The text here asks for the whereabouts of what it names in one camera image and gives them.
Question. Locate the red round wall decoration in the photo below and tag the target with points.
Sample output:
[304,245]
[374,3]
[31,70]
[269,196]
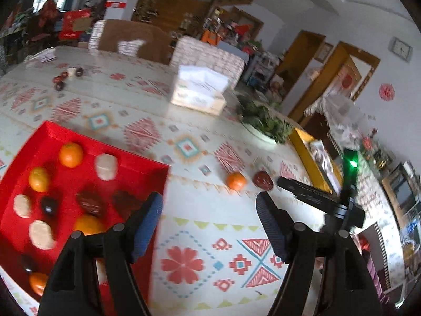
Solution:
[387,91]

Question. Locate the brown red fruit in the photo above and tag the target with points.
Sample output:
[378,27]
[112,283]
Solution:
[90,200]

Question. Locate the white bowl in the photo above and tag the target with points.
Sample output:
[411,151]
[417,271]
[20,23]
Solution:
[259,137]

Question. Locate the white tissue box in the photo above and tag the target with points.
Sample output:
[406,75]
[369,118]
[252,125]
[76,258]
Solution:
[197,90]

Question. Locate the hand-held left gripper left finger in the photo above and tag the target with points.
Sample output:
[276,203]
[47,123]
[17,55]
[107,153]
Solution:
[148,227]

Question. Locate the wooden door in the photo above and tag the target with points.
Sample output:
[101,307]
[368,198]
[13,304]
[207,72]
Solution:
[307,59]

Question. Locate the wooden framed cabinet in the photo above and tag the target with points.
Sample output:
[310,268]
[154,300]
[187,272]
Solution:
[403,191]

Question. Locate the cluttered goods shelf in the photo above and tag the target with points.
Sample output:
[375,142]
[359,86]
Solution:
[227,29]

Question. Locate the orange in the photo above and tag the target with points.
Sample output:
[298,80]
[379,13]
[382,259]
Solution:
[236,181]
[70,154]
[87,225]
[39,179]
[37,283]

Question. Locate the white lace cover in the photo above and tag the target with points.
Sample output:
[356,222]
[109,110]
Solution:
[342,115]

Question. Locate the person's right forearm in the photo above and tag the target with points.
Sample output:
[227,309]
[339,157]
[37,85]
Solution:
[373,270]

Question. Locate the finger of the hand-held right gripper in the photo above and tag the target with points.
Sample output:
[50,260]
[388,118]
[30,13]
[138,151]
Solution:
[306,192]

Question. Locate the yellow box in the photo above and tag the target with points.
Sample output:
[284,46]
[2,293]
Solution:
[309,158]

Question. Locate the red gift box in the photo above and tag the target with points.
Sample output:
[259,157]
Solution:
[74,23]

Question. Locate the white paper sheet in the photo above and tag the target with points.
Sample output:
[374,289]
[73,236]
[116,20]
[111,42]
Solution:
[46,56]

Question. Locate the white bun tray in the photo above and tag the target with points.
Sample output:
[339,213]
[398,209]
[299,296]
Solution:
[23,205]

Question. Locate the brown cardboard box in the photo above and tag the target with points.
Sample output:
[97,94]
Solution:
[131,33]

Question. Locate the small dark round fruit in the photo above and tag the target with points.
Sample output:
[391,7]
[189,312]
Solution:
[79,71]

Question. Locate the small white item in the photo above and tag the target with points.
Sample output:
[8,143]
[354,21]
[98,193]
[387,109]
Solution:
[71,71]

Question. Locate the red plastic tray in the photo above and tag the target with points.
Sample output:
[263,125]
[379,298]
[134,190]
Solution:
[64,184]

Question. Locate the square wall clock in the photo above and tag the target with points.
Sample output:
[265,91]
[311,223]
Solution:
[402,48]

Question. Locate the red cloth bundle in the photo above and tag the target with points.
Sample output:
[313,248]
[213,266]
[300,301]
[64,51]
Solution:
[49,11]

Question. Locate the red date fruit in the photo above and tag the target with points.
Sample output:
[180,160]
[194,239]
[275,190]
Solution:
[263,180]

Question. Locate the small dark date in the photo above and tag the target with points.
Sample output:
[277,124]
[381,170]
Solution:
[59,86]

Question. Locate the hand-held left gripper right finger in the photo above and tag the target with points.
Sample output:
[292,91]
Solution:
[270,227]

